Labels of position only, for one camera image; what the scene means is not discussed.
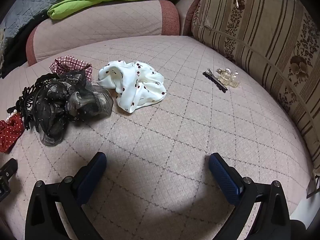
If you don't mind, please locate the pink bolster pillow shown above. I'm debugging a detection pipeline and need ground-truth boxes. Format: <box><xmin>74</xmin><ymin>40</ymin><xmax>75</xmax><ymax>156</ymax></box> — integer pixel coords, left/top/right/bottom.
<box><xmin>26</xmin><ymin>0</ymin><xmax>180</xmax><ymax>67</ymax></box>

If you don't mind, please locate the pink back cushion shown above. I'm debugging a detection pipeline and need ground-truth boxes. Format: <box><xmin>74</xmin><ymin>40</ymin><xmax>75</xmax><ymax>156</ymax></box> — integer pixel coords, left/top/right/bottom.
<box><xmin>174</xmin><ymin>0</ymin><xmax>218</xmax><ymax>37</ymax></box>

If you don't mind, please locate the black lace hair clip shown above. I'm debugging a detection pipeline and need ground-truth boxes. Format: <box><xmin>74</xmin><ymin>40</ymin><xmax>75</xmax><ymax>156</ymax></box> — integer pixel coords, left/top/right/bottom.
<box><xmin>7</xmin><ymin>74</ymin><xmax>58</xmax><ymax>132</ymax></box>

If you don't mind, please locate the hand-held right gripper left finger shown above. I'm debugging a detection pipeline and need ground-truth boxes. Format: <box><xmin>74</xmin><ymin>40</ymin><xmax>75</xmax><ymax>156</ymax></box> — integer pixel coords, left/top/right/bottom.
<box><xmin>25</xmin><ymin>152</ymin><xmax>107</xmax><ymax>240</ymax></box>

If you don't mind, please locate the black alligator hair clip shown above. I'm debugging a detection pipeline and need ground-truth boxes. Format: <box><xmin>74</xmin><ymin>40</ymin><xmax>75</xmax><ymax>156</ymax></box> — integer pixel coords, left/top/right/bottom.
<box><xmin>203</xmin><ymin>69</ymin><xmax>228</xmax><ymax>93</ymax></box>

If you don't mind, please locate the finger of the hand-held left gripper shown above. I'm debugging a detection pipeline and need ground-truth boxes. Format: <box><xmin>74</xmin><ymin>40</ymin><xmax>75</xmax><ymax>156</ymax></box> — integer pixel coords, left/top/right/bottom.
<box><xmin>0</xmin><ymin>177</ymin><xmax>12</xmax><ymax>202</ymax></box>
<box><xmin>0</xmin><ymin>158</ymin><xmax>18</xmax><ymax>180</ymax></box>

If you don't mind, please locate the clear yellow claw clip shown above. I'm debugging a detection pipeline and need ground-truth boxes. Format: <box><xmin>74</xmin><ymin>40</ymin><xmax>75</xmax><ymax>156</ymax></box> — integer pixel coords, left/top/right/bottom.
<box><xmin>216</xmin><ymin>67</ymin><xmax>240</xmax><ymax>88</ymax></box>

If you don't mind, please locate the black cloth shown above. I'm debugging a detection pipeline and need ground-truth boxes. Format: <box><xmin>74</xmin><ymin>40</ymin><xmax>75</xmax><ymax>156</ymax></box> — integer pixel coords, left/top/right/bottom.
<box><xmin>0</xmin><ymin>15</ymin><xmax>52</xmax><ymax>78</ymax></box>

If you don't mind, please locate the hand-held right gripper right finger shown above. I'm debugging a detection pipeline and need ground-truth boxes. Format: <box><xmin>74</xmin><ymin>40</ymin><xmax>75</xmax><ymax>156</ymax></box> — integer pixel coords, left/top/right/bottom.
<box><xmin>209</xmin><ymin>152</ymin><xmax>292</xmax><ymax>240</ymax></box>

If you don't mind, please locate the white pearl hair tie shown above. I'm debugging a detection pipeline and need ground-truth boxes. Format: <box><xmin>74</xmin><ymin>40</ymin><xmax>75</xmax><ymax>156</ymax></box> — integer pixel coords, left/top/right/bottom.
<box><xmin>6</xmin><ymin>109</ymin><xmax>19</xmax><ymax>122</ymax></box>

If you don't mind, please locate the grey quilted pillow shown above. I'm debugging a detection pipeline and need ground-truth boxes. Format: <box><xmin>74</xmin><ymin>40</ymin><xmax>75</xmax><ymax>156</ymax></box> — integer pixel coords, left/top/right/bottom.
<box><xmin>0</xmin><ymin>0</ymin><xmax>66</xmax><ymax>53</ymax></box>

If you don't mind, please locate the red polka dot bow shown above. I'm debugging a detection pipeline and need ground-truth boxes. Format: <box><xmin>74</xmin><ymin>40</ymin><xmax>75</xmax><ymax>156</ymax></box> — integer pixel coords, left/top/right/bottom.
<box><xmin>0</xmin><ymin>114</ymin><xmax>25</xmax><ymax>153</ymax></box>

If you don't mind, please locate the striped floral cushion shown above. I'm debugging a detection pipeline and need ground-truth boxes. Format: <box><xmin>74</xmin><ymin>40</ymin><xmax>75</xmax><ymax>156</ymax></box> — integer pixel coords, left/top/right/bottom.
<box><xmin>191</xmin><ymin>0</ymin><xmax>320</xmax><ymax>160</ymax></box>

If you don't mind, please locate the red plaid scrunchie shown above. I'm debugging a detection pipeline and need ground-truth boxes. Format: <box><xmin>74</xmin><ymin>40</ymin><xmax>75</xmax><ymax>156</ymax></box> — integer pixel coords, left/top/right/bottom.
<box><xmin>49</xmin><ymin>56</ymin><xmax>93</xmax><ymax>78</ymax></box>

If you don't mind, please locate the leopard print cloth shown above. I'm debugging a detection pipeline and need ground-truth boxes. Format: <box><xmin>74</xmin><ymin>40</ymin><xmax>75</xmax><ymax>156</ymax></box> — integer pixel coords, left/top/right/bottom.
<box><xmin>0</xmin><ymin>27</ymin><xmax>6</xmax><ymax>67</ymax></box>

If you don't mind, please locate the black organza scrunchie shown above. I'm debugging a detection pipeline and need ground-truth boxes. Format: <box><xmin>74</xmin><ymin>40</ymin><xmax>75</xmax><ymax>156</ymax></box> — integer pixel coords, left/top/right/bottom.
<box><xmin>35</xmin><ymin>70</ymin><xmax>114</xmax><ymax>147</ymax></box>

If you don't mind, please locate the white cherry print scrunchie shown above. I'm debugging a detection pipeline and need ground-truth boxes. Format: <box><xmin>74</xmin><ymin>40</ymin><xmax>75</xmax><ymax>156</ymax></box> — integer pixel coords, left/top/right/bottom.
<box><xmin>96</xmin><ymin>60</ymin><xmax>167</xmax><ymax>113</ymax></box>

